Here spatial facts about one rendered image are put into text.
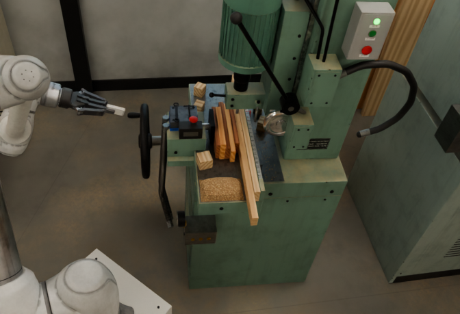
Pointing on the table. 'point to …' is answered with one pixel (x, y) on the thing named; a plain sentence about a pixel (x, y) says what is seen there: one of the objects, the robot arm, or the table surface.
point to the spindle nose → (241, 81)
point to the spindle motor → (250, 17)
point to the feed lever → (289, 100)
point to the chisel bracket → (236, 100)
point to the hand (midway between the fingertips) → (115, 109)
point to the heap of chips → (220, 189)
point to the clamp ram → (210, 126)
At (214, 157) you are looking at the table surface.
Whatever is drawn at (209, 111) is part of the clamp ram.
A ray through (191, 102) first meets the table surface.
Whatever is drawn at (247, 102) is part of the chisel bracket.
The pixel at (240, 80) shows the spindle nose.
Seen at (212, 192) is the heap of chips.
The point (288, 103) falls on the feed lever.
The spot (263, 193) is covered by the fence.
